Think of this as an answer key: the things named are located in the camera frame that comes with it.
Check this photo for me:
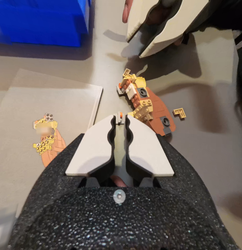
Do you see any grey instruction booklet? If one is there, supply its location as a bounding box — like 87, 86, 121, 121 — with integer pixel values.
0, 68, 103, 211

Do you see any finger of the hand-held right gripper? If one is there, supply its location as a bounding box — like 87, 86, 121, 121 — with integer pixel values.
139, 0, 209, 58
126, 0, 162, 43

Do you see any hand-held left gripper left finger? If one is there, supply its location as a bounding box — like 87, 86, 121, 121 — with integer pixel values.
65, 115, 116, 177

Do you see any tan corner plate brick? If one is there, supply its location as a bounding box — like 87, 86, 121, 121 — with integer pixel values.
173, 108, 187, 120

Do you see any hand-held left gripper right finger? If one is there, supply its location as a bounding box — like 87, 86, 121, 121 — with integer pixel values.
125, 114, 175, 177

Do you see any blue plastic bin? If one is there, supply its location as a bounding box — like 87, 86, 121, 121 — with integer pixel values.
0, 0, 92, 47

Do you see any brown tan brick model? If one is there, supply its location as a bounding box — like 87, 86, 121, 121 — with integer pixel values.
116, 73, 176, 137

